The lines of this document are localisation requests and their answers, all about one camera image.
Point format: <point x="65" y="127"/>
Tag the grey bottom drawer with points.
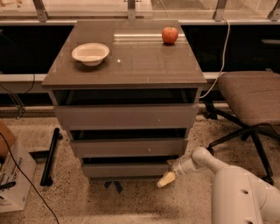
<point x="123" y="170"/>

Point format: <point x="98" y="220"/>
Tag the white paper bowl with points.
<point x="90" y="54"/>

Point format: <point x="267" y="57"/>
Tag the red apple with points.
<point x="169" y="35"/>

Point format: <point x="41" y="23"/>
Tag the grey top drawer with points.
<point x="121" y="117"/>

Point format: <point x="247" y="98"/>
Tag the black metal bar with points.
<point x="46" y="179"/>

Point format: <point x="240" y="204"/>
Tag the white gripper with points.
<point x="177" y="169"/>

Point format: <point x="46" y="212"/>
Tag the grey middle drawer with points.
<point x="128" y="148"/>

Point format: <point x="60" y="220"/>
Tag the white cardboard box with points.
<point x="18" y="166"/>

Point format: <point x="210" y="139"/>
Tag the grey drawer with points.
<point x="128" y="148"/>
<point x="123" y="170"/>
<point x="121" y="117"/>

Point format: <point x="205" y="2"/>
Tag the brown office chair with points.
<point x="253" y="97"/>

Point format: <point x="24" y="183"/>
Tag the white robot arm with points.
<point x="238" y="196"/>

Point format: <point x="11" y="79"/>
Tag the grey drawer cabinet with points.
<point x="139" y="70"/>

